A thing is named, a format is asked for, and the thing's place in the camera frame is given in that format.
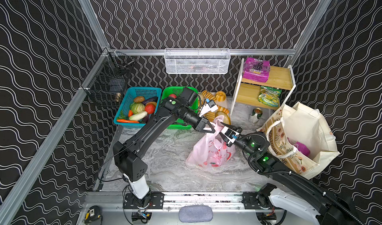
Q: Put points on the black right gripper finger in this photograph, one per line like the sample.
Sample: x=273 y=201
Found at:
x=226 y=139
x=232 y=127

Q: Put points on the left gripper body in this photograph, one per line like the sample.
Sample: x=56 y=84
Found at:
x=200 y=123

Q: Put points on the pink peach plastic bag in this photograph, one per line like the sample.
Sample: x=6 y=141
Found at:
x=211 y=150

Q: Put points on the floral canvas tote bag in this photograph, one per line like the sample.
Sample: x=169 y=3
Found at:
x=306 y=125

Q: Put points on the purple snack bag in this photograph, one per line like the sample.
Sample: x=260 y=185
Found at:
x=256 y=70
x=300 y=147

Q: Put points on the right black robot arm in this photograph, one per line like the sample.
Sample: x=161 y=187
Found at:
x=309 y=201

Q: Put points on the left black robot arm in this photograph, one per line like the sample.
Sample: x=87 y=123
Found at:
x=128 y=155

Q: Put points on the striped long bread front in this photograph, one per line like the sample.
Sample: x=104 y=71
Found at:
x=210 y=116

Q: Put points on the striped long bread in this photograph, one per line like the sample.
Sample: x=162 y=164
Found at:
x=208 y=95
x=210 y=116
x=223 y=109

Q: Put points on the large round crusty bread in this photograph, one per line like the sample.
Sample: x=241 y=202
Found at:
x=226 y=118

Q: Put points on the striped long bread middle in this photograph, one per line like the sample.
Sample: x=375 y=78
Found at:
x=223 y=109

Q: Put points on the green tea can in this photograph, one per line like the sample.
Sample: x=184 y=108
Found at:
x=256 y=114

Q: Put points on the striped long bread back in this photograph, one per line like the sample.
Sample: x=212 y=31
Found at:
x=208 y=95

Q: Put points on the white bread tray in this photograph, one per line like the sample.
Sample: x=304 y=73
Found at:
x=224 y=103

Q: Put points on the yellow pumpkin shaped bread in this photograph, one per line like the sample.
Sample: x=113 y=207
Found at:
x=220 y=96

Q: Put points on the green apple tea snack bag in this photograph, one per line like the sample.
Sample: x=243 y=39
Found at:
x=269 y=96

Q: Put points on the green plastic basket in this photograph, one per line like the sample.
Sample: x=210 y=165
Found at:
x=177 y=90

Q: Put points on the purple eggplant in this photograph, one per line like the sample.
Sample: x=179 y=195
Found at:
x=152 y=99

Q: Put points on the red tomato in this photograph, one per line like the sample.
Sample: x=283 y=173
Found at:
x=150 y=108

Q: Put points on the white radish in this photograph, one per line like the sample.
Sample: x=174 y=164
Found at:
x=138 y=116

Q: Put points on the white wooden shelf rack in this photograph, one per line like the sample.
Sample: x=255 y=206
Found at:
x=247 y=91

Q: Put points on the green cabbage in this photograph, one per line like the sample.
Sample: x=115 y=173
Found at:
x=137 y=107

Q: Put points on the brown potato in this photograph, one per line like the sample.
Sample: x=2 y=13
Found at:
x=139 y=99

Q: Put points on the orange carrot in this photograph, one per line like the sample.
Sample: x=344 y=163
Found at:
x=127 y=121

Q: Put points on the teal plastic basket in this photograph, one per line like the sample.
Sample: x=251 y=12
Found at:
x=125 y=112

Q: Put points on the grey padded cushion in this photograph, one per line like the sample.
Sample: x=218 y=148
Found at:
x=195 y=214

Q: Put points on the yellow tape measure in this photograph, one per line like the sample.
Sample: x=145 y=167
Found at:
x=93 y=216

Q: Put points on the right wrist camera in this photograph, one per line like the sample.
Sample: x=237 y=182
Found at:
x=233 y=135

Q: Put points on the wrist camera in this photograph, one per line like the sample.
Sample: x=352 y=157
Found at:
x=233 y=135
x=208 y=106

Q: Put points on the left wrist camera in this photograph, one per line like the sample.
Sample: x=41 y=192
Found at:
x=208 y=106

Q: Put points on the white wire wall basket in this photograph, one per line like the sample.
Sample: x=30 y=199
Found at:
x=197 y=61

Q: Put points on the black wire wall basket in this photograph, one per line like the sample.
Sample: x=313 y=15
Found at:
x=108 y=87

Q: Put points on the metal base rail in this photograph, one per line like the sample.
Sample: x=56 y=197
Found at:
x=173 y=201

